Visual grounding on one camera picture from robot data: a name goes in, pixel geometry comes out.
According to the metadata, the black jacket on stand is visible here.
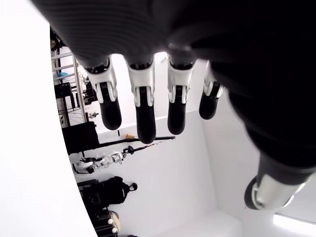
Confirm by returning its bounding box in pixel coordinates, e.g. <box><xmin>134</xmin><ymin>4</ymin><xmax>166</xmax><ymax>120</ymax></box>
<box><xmin>77</xmin><ymin>176</ymin><xmax>138</xmax><ymax>206</ymax></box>

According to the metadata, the black PC tower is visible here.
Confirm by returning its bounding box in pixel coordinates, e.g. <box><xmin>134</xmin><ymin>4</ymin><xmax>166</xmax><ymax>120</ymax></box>
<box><xmin>54</xmin><ymin>82</ymin><xmax>73</xmax><ymax>100</ymax></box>

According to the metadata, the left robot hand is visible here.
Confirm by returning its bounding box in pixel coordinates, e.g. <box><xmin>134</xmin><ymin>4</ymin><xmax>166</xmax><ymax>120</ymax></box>
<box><xmin>29</xmin><ymin>0</ymin><xmax>316</xmax><ymax>210</ymax></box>

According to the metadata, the rectangular ceiling light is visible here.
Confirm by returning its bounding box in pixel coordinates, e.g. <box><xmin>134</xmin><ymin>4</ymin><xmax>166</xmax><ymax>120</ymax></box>
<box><xmin>273</xmin><ymin>213</ymin><xmax>316</xmax><ymax>228</ymax></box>

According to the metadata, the white humanoid robot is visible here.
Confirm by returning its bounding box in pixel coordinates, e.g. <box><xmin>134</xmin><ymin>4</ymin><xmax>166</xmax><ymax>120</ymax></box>
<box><xmin>72</xmin><ymin>152</ymin><xmax>124</xmax><ymax>175</ymax></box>

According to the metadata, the black cabinet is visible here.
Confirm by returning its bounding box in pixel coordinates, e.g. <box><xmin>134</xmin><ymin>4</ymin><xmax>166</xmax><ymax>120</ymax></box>
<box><xmin>61</xmin><ymin>120</ymin><xmax>100</xmax><ymax>156</ymax></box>

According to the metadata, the long white desk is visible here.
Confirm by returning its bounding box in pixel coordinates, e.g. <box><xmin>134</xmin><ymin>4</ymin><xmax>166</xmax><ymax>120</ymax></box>
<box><xmin>50</xmin><ymin>50</ymin><xmax>88</xmax><ymax>123</ymax></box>

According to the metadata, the black pole stand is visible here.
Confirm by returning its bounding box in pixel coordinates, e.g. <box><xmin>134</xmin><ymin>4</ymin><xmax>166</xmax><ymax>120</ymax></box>
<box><xmin>97</xmin><ymin>134</ymin><xmax>176</xmax><ymax>149</ymax></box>

